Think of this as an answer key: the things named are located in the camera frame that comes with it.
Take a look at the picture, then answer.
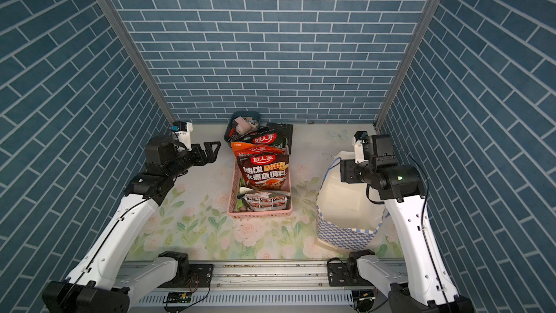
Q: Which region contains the dark red fish seasoning packet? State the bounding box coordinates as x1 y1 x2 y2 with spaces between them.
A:
237 152 290 191

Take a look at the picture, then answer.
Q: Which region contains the teal storage bin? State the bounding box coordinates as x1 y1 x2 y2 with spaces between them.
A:
224 110 261 145

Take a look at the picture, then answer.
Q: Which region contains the pink tape dispenser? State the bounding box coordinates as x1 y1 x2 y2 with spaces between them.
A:
232 116 259 136

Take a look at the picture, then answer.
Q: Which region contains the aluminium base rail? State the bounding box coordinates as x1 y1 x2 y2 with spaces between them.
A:
88 259 448 293

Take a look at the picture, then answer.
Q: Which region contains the small red white packet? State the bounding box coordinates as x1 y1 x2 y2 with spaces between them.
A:
245 191 290 212

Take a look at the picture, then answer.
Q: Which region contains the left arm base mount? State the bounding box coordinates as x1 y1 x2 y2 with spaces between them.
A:
159 263 214 289

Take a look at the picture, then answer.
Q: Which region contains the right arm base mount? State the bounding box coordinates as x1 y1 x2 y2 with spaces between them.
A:
327 258 374 287

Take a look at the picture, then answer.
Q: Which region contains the green circuit board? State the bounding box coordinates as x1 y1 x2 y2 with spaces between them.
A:
163 292 192 306

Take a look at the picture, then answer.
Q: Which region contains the orange seasoning packet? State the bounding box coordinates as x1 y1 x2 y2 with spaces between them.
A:
231 142 288 158

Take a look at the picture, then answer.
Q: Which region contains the pink plastic basket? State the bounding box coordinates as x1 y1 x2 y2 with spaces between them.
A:
227 165 293 219

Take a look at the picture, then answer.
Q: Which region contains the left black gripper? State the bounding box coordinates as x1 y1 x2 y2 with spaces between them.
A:
164 140 222 179

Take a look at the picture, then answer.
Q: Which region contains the green small sachet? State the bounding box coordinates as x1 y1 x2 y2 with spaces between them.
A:
236 187 253 212

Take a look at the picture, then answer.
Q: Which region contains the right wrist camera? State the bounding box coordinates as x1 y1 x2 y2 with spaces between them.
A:
353 130 372 164

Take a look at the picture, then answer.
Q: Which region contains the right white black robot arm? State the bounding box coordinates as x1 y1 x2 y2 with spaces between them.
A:
340 157 474 312

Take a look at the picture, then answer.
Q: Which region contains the right circuit board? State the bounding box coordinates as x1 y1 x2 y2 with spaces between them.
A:
352 291 376 312

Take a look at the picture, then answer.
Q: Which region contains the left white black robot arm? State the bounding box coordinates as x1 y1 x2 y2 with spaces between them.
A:
42 131 221 312

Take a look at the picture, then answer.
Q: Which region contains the blue checkered paper bag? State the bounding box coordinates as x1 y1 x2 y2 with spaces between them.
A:
317 152 387 253

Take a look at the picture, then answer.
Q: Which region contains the black green seasoning packet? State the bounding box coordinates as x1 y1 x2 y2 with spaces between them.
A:
233 126 277 146

